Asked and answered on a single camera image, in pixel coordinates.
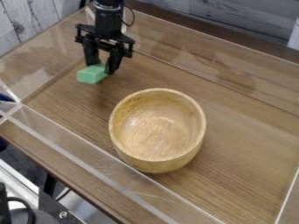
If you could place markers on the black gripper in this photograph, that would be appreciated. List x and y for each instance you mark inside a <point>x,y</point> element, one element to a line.
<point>106,36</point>

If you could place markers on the green rectangular block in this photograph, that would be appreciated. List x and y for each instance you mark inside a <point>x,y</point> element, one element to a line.
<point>92,74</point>

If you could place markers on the brown wooden bowl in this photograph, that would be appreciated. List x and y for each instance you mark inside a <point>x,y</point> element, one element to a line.
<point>157,127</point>

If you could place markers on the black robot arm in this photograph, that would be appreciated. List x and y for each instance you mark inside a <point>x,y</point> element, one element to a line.
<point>109,2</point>

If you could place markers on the clear acrylic corner bracket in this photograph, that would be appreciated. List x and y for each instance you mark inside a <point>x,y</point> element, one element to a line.
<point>90,15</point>

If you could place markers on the clear acrylic front wall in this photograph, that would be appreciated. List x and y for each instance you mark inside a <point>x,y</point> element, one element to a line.
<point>117,188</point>

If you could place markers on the black metal mount plate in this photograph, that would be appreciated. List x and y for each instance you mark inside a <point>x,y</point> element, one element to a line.
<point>54,213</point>

